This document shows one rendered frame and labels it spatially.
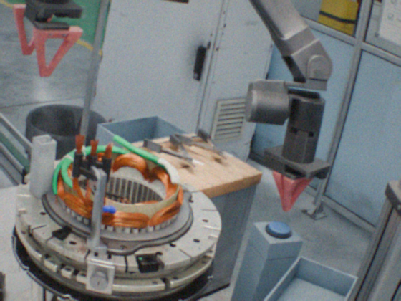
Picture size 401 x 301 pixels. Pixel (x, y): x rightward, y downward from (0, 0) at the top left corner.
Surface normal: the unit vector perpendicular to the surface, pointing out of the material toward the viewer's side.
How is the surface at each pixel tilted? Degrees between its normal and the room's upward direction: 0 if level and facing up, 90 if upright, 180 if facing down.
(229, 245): 90
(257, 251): 90
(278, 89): 73
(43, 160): 90
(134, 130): 90
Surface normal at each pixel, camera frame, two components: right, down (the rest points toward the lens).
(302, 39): 0.18, 0.10
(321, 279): -0.46, 0.26
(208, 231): 0.19, -0.90
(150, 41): -0.74, 0.13
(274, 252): 0.36, 0.43
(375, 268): -0.98, -0.15
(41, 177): 0.67, 0.41
